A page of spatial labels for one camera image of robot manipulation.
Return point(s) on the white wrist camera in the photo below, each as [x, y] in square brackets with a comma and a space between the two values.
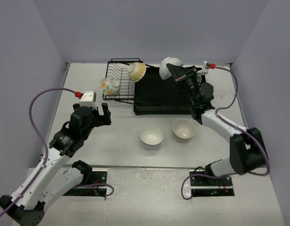
[206, 66]
[88, 99]

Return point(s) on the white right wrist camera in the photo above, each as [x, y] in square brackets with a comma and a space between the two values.
[206, 66]

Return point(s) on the light blue bowl front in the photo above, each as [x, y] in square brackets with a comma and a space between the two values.
[151, 147]

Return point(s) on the black wire dish rack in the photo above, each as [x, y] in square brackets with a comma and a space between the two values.
[117, 68]

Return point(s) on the beige bowl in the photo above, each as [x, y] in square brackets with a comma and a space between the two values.
[182, 140]
[199, 79]
[184, 129]

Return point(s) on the beige bowl front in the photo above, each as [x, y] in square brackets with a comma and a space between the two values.
[182, 140]

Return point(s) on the beige bowl back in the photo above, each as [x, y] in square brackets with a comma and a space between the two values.
[199, 79]

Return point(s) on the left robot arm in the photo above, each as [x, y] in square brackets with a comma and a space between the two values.
[28, 204]

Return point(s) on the light blue bowl back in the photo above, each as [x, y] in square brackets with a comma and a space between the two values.
[164, 71]

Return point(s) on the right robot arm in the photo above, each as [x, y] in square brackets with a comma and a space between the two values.
[246, 146]

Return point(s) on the light blue bowl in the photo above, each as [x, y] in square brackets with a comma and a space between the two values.
[164, 71]
[151, 147]
[151, 136]

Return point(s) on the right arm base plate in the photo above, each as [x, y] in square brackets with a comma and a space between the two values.
[207, 187]

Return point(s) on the floral orange green bowl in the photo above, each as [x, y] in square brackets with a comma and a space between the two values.
[110, 86]

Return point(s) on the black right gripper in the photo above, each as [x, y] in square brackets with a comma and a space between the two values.
[177, 72]

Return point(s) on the black drain tray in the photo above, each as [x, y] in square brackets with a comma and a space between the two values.
[156, 96]

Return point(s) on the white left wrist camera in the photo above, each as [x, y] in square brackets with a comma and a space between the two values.
[88, 99]

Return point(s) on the yellow dotted white bowl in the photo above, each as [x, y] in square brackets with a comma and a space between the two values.
[136, 71]

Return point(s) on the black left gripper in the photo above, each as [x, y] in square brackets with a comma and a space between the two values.
[106, 113]

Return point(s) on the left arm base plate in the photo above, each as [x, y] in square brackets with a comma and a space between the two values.
[97, 177]

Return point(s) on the aluminium table edge rail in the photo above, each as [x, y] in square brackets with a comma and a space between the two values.
[62, 79]

